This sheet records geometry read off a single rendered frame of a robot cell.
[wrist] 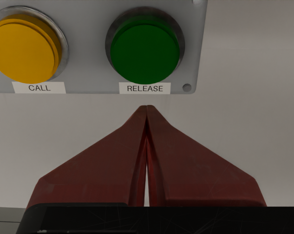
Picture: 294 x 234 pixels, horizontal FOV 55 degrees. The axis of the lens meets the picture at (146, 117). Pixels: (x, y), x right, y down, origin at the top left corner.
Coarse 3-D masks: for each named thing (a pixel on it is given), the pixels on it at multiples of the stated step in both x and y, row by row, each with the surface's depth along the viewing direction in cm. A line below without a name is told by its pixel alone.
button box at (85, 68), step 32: (0, 0) 15; (32, 0) 15; (64, 0) 15; (96, 0) 15; (128, 0) 15; (160, 0) 15; (192, 0) 15; (64, 32) 16; (96, 32) 16; (192, 32) 16; (64, 64) 17; (96, 64) 18; (192, 64) 18
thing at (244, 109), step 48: (0, 96) 31; (48, 96) 31; (96, 96) 31; (144, 96) 31; (192, 96) 31; (240, 96) 31; (288, 96) 31; (0, 144) 36; (48, 144) 36; (240, 144) 36; (288, 144) 36; (0, 192) 41; (288, 192) 41
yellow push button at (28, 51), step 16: (16, 16) 15; (0, 32) 15; (16, 32) 15; (32, 32) 15; (48, 32) 16; (0, 48) 16; (16, 48) 16; (32, 48) 16; (48, 48) 16; (0, 64) 16; (16, 64) 16; (32, 64) 16; (48, 64) 16; (16, 80) 17; (32, 80) 17
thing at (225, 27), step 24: (216, 0) 25; (240, 0) 25; (264, 0) 25; (288, 0) 25; (216, 24) 26; (240, 24) 26; (264, 24) 26; (288, 24) 26; (216, 48) 28; (240, 48) 28; (264, 48) 28; (288, 48) 28
